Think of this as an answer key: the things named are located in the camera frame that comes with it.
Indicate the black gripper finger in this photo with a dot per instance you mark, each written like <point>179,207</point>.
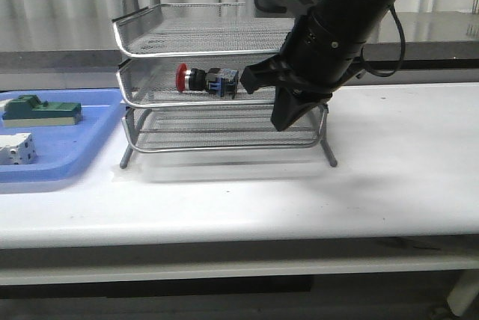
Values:
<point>290,105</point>
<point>273,72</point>

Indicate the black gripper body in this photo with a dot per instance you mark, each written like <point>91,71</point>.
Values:
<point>320,54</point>

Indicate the red emergency stop button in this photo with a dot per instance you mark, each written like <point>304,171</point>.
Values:
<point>216,81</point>

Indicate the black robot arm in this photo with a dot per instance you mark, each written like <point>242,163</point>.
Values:
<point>371,11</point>

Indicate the dark stone counter ledge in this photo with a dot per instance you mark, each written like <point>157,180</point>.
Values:
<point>443,39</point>

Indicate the blue plastic tray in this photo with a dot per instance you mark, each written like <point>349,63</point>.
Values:
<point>63,152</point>

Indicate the white table leg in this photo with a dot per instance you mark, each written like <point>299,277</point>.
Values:
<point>463,292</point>

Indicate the white circuit breaker block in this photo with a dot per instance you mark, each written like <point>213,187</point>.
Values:
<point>17,149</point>

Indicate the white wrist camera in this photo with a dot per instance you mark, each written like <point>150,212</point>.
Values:
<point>279,8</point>

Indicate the green beige switch block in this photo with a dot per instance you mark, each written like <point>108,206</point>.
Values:
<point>29,111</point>

